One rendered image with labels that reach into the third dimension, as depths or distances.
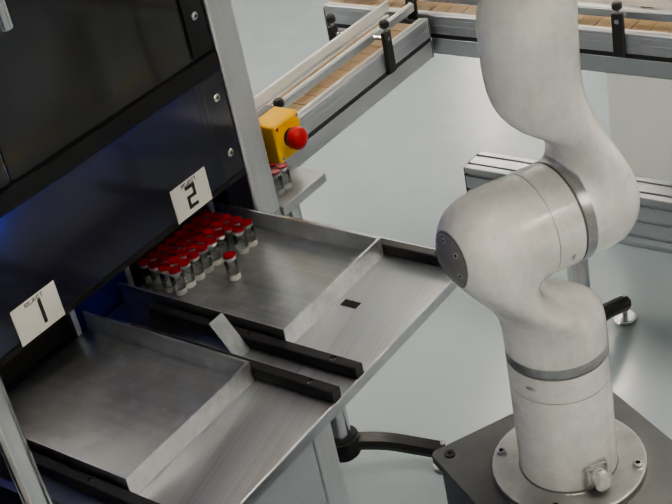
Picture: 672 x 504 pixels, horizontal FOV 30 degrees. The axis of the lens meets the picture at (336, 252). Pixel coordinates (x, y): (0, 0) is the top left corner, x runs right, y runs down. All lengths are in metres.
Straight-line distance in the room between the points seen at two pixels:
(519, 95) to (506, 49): 0.05
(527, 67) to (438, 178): 2.77
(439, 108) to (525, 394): 3.02
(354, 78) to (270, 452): 1.04
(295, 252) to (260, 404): 0.38
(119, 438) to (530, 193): 0.73
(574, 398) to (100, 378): 0.76
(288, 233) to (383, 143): 2.17
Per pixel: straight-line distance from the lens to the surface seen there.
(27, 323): 1.82
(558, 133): 1.29
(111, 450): 1.76
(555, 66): 1.25
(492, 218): 1.31
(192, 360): 1.87
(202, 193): 2.03
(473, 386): 3.12
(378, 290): 1.93
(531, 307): 1.35
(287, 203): 2.21
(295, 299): 1.95
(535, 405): 1.48
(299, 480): 2.44
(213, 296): 2.00
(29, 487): 1.18
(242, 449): 1.70
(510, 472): 1.60
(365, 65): 2.54
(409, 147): 4.21
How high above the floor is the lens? 1.95
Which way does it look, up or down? 32 degrees down
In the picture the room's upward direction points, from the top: 12 degrees counter-clockwise
